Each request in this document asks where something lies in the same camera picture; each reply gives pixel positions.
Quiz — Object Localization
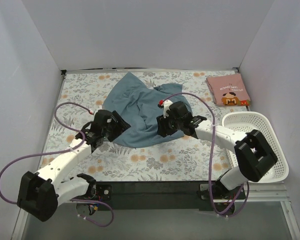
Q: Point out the blue t shirt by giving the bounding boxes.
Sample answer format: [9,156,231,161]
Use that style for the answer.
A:
[102,72,184,148]

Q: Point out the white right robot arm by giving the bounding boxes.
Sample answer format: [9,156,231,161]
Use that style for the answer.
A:
[157,100,278,199]

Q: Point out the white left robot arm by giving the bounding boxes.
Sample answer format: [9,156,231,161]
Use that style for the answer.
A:
[16,109,131,222]

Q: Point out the floral table mat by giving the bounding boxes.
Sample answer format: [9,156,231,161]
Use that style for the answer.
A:
[39,70,242,181]

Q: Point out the folded pink t shirt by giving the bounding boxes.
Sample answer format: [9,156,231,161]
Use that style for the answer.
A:
[206,73,251,107]

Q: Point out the white perforated plastic basket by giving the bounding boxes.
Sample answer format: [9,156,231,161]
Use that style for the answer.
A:
[221,111,290,183]

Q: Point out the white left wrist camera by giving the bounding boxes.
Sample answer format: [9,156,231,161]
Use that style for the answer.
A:
[89,108,102,116]

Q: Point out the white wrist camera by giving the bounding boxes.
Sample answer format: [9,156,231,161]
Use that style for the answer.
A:
[89,108,102,116]
[158,99,173,118]

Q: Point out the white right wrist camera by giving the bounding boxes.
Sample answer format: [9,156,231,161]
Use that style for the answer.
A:
[158,99,173,118]

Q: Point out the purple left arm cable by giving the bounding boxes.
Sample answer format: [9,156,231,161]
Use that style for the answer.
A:
[0,102,116,228]

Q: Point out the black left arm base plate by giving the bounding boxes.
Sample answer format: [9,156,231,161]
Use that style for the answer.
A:
[87,183,113,202]

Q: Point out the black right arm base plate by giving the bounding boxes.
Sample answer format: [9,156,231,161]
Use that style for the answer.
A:
[197,182,250,218]

